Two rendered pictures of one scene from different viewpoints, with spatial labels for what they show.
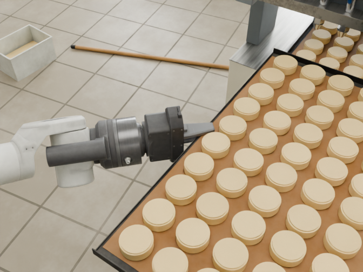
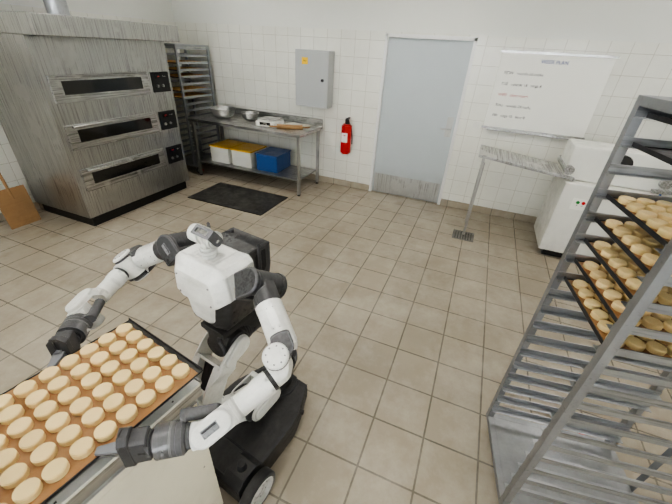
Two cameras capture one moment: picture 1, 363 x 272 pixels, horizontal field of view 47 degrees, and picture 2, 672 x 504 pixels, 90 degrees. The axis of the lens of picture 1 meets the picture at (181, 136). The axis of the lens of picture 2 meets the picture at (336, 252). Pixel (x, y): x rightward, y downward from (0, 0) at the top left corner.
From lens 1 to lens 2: 1.18 m
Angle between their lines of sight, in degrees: 102
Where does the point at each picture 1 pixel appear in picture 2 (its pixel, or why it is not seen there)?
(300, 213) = (90, 380)
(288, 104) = (18, 469)
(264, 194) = (101, 390)
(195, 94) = not seen: outside the picture
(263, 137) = (68, 432)
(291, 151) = (60, 420)
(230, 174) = (111, 403)
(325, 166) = (48, 409)
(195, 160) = (127, 413)
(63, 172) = not seen: hidden behind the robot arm
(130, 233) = (181, 371)
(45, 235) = not seen: outside the picture
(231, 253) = (139, 362)
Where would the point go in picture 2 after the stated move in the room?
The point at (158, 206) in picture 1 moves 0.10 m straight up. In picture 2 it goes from (163, 384) to (155, 361)
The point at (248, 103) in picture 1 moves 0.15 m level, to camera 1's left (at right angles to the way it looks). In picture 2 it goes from (51, 469) to (117, 468)
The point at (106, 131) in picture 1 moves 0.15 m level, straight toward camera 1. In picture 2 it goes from (176, 424) to (181, 377)
